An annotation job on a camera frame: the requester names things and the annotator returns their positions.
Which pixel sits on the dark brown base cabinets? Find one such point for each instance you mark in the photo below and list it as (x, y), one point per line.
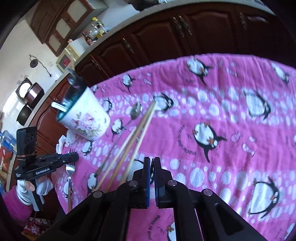
(161, 34)

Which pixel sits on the crumpled white tissue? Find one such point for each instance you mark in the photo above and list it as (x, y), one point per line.
(68, 139)

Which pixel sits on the small metal spoon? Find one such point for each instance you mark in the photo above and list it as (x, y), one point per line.
(136, 110)

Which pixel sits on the dark sauce bottle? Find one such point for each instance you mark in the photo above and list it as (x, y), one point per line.
(87, 39)

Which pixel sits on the black inner pot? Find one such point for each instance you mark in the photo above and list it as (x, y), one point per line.
(23, 113)

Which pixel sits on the brown wall cabinets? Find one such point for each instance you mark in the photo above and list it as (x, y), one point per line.
(57, 20)

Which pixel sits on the cream microwave oven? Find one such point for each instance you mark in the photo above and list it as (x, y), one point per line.
(67, 60)

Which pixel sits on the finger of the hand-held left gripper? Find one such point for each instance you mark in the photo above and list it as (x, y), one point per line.
(69, 155)
(67, 162)

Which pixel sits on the person's left hand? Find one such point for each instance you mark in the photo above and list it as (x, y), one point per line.
(45, 186)

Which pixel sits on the clear bottle with yellow cap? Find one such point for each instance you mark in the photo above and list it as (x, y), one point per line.
(97, 25)

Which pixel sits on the metal fork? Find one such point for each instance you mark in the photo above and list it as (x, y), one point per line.
(70, 169)

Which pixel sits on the blue plastic container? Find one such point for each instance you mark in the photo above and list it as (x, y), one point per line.
(7, 141)

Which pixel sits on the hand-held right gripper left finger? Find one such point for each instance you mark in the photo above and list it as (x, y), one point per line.
(148, 185)

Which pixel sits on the large metal spoon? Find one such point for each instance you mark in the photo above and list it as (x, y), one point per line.
(74, 78)

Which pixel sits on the person's left forearm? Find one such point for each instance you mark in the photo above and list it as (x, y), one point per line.
(18, 213)

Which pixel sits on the open rice cooker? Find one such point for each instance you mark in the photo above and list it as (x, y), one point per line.
(30, 91)

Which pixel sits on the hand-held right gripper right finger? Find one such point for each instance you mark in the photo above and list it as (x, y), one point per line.
(156, 185)

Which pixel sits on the grey speckled kitchen countertop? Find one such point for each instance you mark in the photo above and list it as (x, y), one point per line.
(120, 29)

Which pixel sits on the yellow oil bottle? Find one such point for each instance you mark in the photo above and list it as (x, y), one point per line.
(101, 34)

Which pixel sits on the pink penguin printed cloth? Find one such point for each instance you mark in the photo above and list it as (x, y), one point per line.
(231, 153)

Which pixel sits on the white plastic spoon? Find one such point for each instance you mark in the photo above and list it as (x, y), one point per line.
(57, 106)

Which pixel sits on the white floral utensil cup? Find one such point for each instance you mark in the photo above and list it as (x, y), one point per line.
(85, 118)

